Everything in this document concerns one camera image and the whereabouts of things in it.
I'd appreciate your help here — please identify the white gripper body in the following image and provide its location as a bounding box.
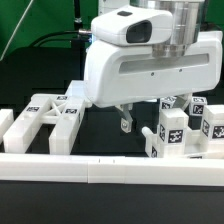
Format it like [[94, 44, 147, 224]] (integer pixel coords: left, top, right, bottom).
[[84, 4, 222, 107]]

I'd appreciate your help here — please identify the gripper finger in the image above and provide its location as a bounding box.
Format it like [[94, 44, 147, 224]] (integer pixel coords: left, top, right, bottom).
[[173, 93, 192, 110], [116, 104, 133, 132]]

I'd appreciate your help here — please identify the white chair seat block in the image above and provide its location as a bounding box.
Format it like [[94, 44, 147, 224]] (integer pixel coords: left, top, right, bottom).
[[142, 127, 224, 159]]

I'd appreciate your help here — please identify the white chair back frame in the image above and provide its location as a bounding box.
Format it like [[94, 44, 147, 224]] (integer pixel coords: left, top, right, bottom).
[[3, 94, 92, 155]]

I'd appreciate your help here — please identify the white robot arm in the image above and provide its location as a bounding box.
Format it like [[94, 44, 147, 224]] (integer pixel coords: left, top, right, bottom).
[[84, 0, 222, 133]]

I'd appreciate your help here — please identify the white tagged cube left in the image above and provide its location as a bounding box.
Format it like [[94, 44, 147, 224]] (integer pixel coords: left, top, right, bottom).
[[160, 96, 176, 109]]

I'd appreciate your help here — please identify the white tagged cube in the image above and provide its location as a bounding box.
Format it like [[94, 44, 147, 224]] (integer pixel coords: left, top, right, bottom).
[[160, 96, 176, 109], [189, 96, 207, 116]]

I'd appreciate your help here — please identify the white tagged cube right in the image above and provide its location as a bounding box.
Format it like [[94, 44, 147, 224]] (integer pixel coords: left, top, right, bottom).
[[189, 96, 207, 116]]

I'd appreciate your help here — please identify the white marker base sheet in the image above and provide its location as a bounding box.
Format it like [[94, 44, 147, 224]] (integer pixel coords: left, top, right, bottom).
[[65, 80, 85, 98]]

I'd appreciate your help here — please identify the black pole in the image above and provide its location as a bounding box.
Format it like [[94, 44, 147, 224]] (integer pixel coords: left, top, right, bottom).
[[74, 0, 83, 30]]

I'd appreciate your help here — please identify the black cable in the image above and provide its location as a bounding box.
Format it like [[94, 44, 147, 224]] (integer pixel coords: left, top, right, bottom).
[[29, 30, 92, 48]]

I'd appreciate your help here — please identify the white cable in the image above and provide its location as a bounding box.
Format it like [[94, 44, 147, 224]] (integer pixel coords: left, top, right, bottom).
[[0, 0, 36, 61]]

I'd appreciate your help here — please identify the white U-shaped fence frame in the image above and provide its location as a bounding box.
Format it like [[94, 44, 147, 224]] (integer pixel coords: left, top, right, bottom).
[[0, 109, 224, 186]]

